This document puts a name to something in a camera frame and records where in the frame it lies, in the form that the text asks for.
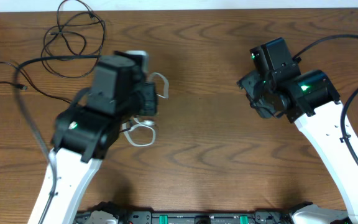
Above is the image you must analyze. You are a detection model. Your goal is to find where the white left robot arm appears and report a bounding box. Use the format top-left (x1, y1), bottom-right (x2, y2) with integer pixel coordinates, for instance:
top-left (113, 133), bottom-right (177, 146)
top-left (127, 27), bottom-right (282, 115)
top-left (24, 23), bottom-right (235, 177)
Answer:
top-left (29, 50), bottom-right (158, 223)

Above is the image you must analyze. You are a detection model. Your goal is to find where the white USB cable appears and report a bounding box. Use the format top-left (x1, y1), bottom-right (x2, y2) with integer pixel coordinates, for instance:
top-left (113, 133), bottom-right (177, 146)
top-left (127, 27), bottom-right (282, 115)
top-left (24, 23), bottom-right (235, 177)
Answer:
top-left (121, 72), bottom-right (170, 147)

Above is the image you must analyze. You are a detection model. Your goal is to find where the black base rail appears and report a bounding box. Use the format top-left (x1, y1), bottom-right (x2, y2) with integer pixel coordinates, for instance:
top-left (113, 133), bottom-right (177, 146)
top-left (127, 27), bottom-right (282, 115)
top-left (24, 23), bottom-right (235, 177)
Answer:
top-left (73, 201), bottom-right (354, 224)

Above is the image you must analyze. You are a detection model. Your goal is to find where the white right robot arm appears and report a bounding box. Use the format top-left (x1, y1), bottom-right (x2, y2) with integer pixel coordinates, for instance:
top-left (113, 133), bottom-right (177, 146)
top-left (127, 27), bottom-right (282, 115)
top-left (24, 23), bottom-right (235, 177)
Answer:
top-left (237, 37), bottom-right (358, 223)

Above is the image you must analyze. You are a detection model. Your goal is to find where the thin black cable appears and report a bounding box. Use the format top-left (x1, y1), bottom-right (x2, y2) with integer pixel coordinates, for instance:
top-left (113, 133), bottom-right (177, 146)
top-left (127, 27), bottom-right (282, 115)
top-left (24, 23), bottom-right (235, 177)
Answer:
top-left (40, 0), bottom-right (106, 79)

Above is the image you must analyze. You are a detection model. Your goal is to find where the black USB cable blue plug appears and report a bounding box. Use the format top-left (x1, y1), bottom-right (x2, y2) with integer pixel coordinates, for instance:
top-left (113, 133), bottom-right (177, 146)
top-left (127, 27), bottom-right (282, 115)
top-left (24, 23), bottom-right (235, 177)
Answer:
top-left (0, 60), bottom-right (74, 113)

